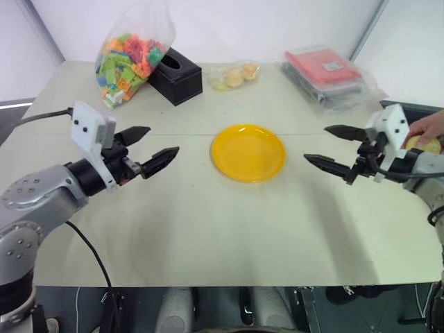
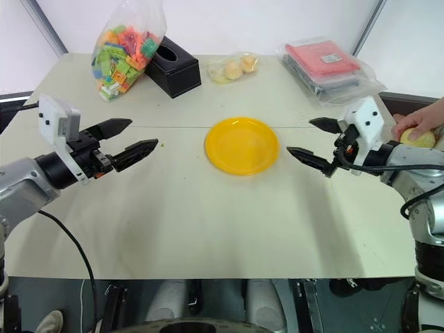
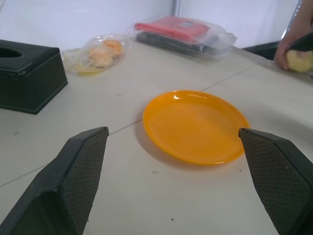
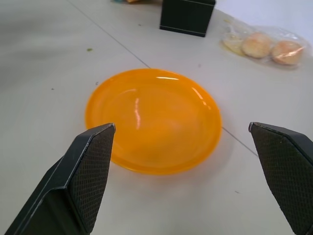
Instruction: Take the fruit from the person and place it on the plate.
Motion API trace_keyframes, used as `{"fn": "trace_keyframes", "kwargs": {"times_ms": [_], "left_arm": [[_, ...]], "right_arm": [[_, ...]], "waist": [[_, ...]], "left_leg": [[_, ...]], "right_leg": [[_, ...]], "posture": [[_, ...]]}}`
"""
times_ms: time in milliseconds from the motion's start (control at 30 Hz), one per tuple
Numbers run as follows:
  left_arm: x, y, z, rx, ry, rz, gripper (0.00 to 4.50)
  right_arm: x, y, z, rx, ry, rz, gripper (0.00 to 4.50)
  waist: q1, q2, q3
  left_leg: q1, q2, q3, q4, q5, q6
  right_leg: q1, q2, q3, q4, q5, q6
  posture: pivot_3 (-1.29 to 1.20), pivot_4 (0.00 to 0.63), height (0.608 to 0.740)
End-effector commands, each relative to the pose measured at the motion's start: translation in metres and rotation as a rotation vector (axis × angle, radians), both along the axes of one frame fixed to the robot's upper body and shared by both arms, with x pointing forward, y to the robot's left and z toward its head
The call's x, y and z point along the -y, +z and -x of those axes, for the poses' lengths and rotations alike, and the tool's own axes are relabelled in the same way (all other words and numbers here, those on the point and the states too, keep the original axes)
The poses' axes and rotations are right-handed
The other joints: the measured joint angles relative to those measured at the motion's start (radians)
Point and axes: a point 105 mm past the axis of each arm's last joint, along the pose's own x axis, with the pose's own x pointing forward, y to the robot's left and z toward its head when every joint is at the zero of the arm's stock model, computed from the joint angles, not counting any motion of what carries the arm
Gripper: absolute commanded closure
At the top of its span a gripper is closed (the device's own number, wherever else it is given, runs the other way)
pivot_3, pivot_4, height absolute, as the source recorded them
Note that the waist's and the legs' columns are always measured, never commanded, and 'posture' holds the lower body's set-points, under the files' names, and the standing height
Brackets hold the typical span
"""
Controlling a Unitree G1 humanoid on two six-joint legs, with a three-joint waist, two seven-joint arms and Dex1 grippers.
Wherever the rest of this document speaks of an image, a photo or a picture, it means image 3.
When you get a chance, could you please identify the yellow fruit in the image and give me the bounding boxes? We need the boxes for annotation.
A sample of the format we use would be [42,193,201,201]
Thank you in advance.
[286,49,313,73]

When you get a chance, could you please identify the grey metal wall post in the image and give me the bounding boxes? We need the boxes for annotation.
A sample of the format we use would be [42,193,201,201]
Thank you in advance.
[171,0,182,18]

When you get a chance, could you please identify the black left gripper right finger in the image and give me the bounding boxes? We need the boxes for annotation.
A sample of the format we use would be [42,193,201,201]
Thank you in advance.
[238,127,313,235]

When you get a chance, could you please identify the red folded pack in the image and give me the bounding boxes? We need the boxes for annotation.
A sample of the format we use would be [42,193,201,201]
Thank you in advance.
[135,16,210,45]

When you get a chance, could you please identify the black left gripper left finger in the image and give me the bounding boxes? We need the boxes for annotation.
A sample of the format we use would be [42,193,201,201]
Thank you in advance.
[0,126,110,235]

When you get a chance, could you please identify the person's bare hand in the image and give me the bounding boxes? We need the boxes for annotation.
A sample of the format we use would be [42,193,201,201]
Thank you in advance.
[273,30,307,71]

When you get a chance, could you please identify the silver metal chair frame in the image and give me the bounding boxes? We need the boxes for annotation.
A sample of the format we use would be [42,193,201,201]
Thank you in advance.
[280,0,304,42]

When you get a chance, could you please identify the black leather tissue box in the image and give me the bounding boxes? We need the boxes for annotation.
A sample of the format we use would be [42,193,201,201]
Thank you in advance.
[0,39,68,115]

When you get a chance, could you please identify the clear bag of folded packs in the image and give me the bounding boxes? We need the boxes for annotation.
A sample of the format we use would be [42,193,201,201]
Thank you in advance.
[126,16,238,60]

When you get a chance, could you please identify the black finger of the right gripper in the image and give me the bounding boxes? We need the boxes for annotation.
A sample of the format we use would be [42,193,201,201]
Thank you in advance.
[288,33,313,52]

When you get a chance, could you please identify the black folded pack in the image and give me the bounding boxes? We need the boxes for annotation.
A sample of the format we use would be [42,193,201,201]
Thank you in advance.
[135,31,221,56]

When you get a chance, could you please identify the clear bag of fruit pieces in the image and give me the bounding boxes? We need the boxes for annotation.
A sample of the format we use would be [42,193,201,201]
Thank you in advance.
[61,33,130,77]

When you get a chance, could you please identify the black chair seat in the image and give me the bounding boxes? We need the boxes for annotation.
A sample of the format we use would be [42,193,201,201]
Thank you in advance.
[242,41,281,61]

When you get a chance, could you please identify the orange plastic plate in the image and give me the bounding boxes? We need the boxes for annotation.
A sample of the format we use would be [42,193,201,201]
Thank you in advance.
[142,90,250,165]

